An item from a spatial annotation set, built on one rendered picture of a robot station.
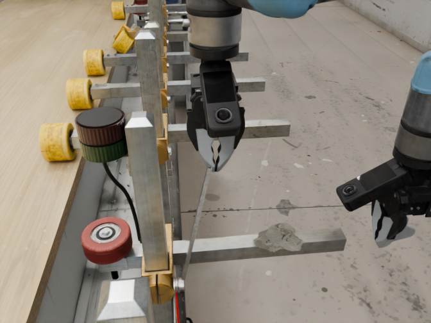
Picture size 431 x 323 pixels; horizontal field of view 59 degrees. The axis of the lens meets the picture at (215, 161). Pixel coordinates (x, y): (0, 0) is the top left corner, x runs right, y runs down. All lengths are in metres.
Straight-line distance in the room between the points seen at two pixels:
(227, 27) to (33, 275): 0.45
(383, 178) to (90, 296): 0.67
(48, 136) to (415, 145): 0.66
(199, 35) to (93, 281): 0.65
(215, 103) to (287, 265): 1.37
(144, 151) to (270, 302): 1.28
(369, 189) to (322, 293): 1.13
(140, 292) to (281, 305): 1.41
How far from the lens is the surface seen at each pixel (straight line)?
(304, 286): 1.76
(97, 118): 0.49
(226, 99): 0.52
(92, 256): 0.65
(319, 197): 2.22
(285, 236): 0.68
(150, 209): 0.55
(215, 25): 0.52
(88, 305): 0.94
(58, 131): 0.83
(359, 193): 0.67
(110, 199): 1.18
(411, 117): 0.63
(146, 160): 0.50
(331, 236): 0.72
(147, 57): 0.70
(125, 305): 0.29
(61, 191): 0.78
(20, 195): 0.81
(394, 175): 0.67
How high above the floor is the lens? 1.35
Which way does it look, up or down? 34 degrees down
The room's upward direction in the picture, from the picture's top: straight up
